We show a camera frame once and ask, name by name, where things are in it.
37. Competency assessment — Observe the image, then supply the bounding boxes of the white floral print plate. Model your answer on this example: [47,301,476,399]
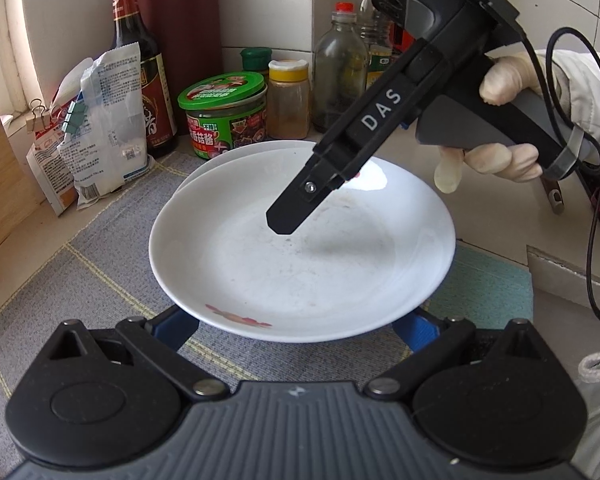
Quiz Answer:
[174,141,313,196]
[149,149,456,345]

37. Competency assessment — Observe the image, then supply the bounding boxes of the green lid sauce jar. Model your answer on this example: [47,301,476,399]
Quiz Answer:
[177,71,268,161]

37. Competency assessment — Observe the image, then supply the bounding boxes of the clear oil bottle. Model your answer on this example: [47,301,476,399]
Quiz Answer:
[358,0,383,46]
[367,42,406,92]

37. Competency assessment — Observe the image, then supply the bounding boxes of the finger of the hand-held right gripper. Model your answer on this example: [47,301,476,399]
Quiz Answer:
[266,154,355,235]

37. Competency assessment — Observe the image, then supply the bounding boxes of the small green cap bottle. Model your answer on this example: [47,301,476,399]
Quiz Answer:
[240,46,273,73]

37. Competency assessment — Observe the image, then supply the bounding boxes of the black cable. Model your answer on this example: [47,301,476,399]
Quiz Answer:
[522,27,600,328]

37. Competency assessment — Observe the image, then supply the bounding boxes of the metal binder clip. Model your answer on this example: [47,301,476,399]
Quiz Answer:
[24,100,56,133]

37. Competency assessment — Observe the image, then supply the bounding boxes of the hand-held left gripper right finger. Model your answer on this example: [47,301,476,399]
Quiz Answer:
[364,310,556,403]

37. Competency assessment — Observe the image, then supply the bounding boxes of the yellow cap spice jar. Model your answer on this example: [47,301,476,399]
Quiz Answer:
[267,59,311,141]

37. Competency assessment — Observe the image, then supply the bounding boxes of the cardboard box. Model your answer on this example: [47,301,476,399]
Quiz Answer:
[525,245,600,321]

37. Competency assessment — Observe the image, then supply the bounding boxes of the grey checked cloth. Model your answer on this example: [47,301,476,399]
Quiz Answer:
[0,152,481,401]

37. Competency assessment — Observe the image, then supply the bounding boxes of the green binder clips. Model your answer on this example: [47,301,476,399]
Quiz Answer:
[62,101,92,133]

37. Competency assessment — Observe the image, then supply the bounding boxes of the dark red knife block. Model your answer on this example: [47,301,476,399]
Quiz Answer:
[134,0,224,141]

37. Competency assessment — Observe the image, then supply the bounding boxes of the dark soy sauce bottle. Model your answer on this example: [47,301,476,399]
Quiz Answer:
[108,0,177,158]

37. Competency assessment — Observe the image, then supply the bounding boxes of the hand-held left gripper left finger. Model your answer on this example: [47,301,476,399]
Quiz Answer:
[46,306,229,403]

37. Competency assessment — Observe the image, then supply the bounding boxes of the person's right forearm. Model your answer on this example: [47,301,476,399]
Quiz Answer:
[530,49,600,171]

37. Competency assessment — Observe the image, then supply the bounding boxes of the orange and white food bag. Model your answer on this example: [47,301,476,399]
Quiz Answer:
[26,57,96,217]

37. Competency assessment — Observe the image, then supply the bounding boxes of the white plastic food bag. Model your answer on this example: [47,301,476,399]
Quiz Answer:
[60,42,153,211]

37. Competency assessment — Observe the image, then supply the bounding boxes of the glass bottle red cap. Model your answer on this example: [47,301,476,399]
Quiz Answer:
[314,2,370,133]

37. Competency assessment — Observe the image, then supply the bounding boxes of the bamboo cutting board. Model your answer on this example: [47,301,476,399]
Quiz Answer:
[0,50,46,261]

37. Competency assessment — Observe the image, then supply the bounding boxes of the person's right hand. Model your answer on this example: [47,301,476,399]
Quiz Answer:
[434,52,561,194]

